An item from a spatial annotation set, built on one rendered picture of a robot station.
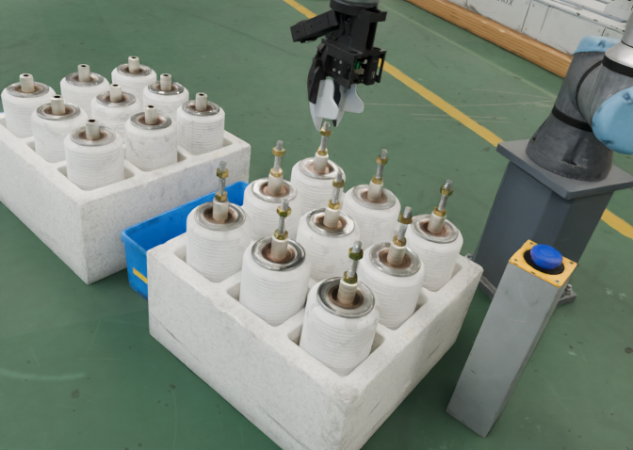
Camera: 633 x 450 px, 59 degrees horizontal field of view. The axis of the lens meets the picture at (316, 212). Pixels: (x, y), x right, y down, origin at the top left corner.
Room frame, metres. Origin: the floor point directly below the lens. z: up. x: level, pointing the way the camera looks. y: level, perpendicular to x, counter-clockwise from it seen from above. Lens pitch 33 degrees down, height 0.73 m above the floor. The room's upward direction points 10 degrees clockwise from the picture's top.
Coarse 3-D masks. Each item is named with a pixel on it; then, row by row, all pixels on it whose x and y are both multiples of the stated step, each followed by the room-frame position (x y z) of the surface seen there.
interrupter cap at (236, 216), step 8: (200, 208) 0.69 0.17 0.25; (208, 208) 0.69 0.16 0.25; (232, 208) 0.70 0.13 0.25; (240, 208) 0.70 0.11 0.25; (200, 216) 0.67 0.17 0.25; (208, 216) 0.67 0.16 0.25; (232, 216) 0.68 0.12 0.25; (240, 216) 0.68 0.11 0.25; (200, 224) 0.65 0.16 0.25; (208, 224) 0.65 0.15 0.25; (216, 224) 0.65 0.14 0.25; (224, 224) 0.65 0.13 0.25; (232, 224) 0.66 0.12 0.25; (240, 224) 0.66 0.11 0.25
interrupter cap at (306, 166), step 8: (304, 160) 0.89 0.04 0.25; (312, 160) 0.89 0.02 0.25; (328, 160) 0.90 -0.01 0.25; (304, 168) 0.86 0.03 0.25; (312, 168) 0.87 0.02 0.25; (328, 168) 0.88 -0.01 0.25; (336, 168) 0.88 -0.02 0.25; (312, 176) 0.84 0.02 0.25; (320, 176) 0.84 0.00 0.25; (328, 176) 0.85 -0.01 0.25
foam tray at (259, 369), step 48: (192, 288) 0.60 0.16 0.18; (192, 336) 0.59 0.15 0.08; (240, 336) 0.54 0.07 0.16; (288, 336) 0.54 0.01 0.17; (384, 336) 0.56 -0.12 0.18; (432, 336) 0.63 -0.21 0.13; (240, 384) 0.53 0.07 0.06; (288, 384) 0.49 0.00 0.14; (336, 384) 0.46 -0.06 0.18; (384, 384) 0.52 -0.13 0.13; (288, 432) 0.48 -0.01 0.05; (336, 432) 0.44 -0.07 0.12
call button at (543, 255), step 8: (536, 248) 0.61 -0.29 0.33; (544, 248) 0.62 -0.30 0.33; (552, 248) 0.62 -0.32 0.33; (536, 256) 0.60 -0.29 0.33; (544, 256) 0.60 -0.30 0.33; (552, 256) 0.60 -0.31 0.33; (560, 256) 0.60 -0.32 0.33; (536, 264) 0.60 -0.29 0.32; (544, 264) 0.59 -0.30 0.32; (552, 264) 0.59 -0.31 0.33; (560, 264) 0.60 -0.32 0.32
